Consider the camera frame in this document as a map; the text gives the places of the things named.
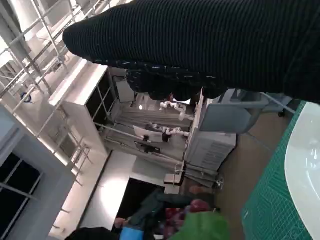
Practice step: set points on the white square plate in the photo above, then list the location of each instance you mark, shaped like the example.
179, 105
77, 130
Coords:
305, 175

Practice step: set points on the white mesh cabinet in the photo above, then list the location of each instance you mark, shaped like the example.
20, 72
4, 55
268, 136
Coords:
210, 150

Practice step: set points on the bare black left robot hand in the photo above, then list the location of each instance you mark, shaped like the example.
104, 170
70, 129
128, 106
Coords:
150, 212

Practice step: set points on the green cutting mat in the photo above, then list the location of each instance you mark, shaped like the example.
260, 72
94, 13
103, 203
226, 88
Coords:
267, 195

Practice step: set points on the red toy grape bunch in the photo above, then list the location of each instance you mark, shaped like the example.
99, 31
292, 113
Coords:
205, 225

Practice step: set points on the white metal scaffold frame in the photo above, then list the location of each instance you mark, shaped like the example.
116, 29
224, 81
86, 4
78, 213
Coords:
37, 50

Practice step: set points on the grey chair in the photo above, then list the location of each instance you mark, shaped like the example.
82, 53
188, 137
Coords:
230, 117

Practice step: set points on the computer monitor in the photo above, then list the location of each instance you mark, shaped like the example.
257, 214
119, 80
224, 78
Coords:
150, 135

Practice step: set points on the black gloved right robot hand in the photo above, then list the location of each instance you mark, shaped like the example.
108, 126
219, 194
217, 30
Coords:
200, 37

